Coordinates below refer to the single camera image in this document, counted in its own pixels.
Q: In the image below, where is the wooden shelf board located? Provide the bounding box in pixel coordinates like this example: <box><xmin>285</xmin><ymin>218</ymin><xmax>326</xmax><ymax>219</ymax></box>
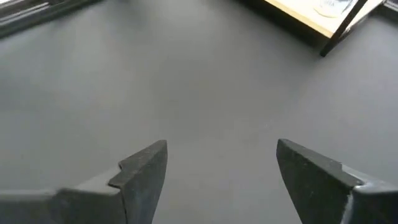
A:
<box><xmin>264</xmin><ymin>0</ymin><xmax>385</xmax><ymax>39</ymax></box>

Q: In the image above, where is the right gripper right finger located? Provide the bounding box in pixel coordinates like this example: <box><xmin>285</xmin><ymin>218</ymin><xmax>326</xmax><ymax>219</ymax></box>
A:
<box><xmin>275</xmin><ymin>138</ymin><xmax>398</xmax><ymax>224</ymax></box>

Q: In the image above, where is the black metal shelf frame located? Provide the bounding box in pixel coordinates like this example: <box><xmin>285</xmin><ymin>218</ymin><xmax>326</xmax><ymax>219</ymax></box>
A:
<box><xmin>319</xmin><ymin>0</ymin><xmax>369</xmax><ymax>58</ymax></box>

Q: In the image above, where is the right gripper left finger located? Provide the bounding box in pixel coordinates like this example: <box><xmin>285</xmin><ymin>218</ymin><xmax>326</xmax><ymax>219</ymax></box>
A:
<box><xmin>0</xmin><ymin>139</ymin><xmax>169</xmax><ymax>224</ymax></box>

